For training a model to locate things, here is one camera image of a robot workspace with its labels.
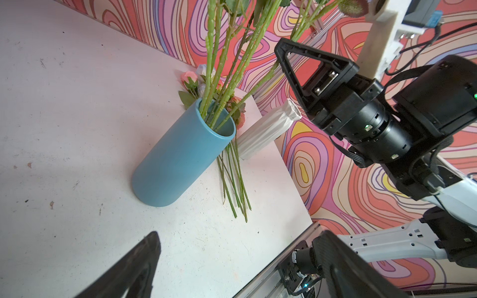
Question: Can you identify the white pale-blue flower stem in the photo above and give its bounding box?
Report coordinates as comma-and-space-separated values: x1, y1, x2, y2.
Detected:
211, 1, 341, 129

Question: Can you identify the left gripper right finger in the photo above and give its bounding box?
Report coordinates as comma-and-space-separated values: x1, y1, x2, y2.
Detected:
312, 230, 408, 298

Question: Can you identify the pink carnation flower stem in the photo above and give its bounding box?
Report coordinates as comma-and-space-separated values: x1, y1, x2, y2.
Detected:
199, 1, 220, 119

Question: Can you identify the blue rose flower stem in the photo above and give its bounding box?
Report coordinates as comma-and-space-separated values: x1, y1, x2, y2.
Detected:
204, 1, 290, 132

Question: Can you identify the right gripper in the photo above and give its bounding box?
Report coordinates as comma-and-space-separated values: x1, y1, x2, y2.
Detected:
274, 38, 412, 168

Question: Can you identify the bunch of artificial flowers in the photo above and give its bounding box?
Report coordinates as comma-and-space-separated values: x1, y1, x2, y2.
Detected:
178, 64, 252, 221

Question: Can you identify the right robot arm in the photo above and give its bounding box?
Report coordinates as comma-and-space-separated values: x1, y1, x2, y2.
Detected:
274, 38, 477, 298

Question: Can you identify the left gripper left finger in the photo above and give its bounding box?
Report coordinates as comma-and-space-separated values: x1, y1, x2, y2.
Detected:
77, 231, 161, 298

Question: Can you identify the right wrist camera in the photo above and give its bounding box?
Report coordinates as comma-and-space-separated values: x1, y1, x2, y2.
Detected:
357, 0, 442, 79

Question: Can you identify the teal cylindrical vase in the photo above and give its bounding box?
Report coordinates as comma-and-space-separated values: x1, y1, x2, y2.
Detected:
132, 99, 237, 207

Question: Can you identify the white ribbed vase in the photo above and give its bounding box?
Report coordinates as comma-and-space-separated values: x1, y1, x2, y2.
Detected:
237, 99, 302, 160

